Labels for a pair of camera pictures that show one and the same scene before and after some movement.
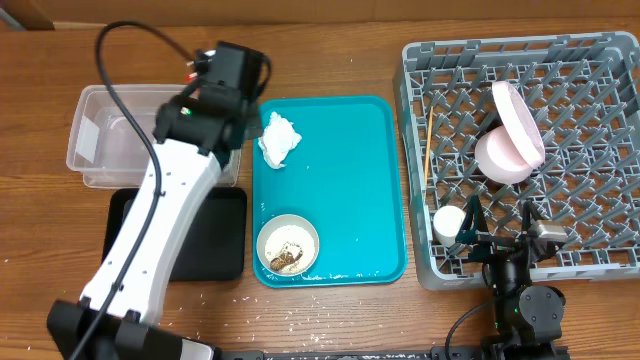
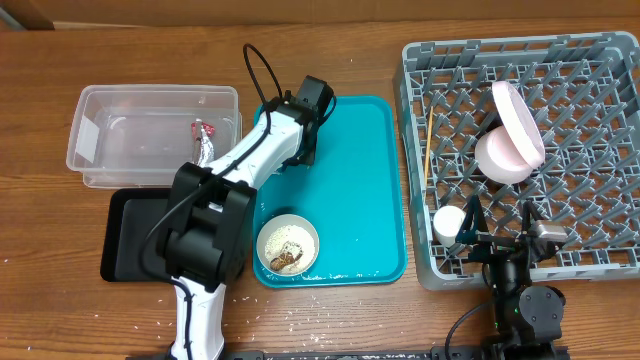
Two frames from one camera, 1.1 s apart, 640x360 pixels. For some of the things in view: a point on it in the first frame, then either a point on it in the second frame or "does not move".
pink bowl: x=497 y=159 does not move
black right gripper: x=501 y=241 does not move
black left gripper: x=254 y=115 to x=309 y=156
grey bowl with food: x=287 y=245 does not move
